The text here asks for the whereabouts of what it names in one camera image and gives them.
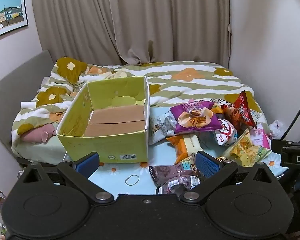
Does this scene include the grey upholstered headboard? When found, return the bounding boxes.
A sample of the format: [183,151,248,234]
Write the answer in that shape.
[0,50,54,155]

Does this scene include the dark purple snack bag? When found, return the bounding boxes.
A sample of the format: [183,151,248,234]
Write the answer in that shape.
[148,155,202,195]

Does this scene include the rubber band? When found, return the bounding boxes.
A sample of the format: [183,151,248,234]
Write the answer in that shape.
[125,175,140,185]

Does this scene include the white red snack bag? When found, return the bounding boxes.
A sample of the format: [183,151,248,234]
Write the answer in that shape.
[214,119,238,146]

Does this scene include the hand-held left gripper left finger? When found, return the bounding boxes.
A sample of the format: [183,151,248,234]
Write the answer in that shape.
[18,151,115,204]

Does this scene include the blue yellow snack bag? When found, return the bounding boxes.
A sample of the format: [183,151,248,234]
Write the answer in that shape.
[250,110,263,123]

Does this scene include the pink plush toy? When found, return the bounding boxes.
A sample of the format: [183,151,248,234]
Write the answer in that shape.
[21,124,57,144]

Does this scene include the framed wall poster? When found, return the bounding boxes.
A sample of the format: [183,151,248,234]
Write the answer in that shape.
[0,0,29,41]

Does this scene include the green cardboard box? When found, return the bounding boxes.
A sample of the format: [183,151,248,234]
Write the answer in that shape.
[55,76,150,164]

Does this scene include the white grey snack bag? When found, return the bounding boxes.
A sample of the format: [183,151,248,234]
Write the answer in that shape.
[148,110,178,145]

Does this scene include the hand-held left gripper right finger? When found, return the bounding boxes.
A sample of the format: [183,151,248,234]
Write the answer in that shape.
[181,151,278,204]

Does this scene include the beige curtain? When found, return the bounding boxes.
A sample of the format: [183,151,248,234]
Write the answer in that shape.
[30,0,123,64]
[107,0,232,65]

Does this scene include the pink white snack bag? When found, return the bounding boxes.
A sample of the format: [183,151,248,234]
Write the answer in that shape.
[250,122,272,148]

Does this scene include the floral striped blanket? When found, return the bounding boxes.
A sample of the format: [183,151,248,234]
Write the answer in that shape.
[11,56,268,157]

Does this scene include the white plastic bag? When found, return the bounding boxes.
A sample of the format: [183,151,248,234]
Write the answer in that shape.
[267,120,287,139]

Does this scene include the black cable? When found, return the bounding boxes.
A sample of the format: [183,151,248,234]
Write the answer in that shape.
[281,94,300,140]

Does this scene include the orange cream snack bag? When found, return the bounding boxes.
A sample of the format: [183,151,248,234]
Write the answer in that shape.
[166,134,203,164]

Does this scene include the yellow chips bag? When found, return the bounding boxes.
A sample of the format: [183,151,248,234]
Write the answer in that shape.
[221,129,272,167]

